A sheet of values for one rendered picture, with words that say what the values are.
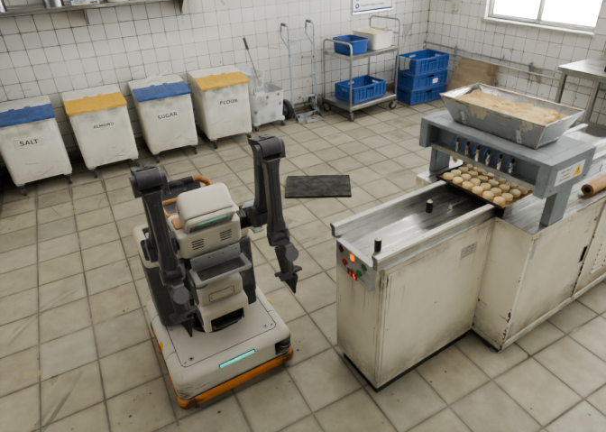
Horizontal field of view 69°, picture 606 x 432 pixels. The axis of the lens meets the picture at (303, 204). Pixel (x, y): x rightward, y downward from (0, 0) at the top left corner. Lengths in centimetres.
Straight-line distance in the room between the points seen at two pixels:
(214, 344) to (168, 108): 300
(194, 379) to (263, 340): 38
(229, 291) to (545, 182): 145
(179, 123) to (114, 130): 64
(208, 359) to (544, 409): 165
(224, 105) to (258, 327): 309
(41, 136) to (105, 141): 55
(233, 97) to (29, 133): 197
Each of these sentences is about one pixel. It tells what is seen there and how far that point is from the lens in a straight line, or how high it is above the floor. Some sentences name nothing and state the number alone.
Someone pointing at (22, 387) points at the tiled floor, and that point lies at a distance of 298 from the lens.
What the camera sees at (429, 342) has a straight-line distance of 246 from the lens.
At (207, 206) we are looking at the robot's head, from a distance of 178.
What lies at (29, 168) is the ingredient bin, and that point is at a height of 27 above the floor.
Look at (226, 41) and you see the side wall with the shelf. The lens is 555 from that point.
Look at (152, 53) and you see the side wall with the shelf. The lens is 535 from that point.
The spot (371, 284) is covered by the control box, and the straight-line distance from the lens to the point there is 191.
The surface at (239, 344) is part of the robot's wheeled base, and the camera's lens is 233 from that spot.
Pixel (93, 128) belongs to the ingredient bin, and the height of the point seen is 52.
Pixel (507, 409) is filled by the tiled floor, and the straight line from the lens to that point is 256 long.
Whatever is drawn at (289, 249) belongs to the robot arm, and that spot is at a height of 99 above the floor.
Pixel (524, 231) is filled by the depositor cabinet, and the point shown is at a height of 84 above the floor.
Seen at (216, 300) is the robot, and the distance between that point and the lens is 213.
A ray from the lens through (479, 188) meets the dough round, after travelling 231.
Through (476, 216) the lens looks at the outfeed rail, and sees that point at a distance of 215.
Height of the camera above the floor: 200
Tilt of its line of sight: 31 degrees down
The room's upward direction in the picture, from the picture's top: 3 degrees counter-clockwise
